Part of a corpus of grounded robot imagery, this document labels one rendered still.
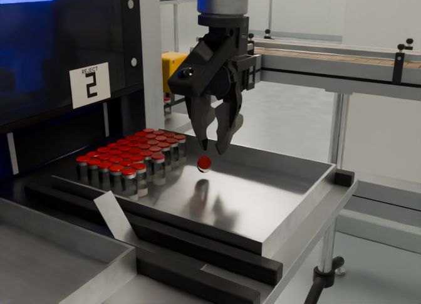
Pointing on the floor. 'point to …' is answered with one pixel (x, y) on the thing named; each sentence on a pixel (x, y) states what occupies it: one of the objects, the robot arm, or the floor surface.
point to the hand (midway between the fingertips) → (210, 145)
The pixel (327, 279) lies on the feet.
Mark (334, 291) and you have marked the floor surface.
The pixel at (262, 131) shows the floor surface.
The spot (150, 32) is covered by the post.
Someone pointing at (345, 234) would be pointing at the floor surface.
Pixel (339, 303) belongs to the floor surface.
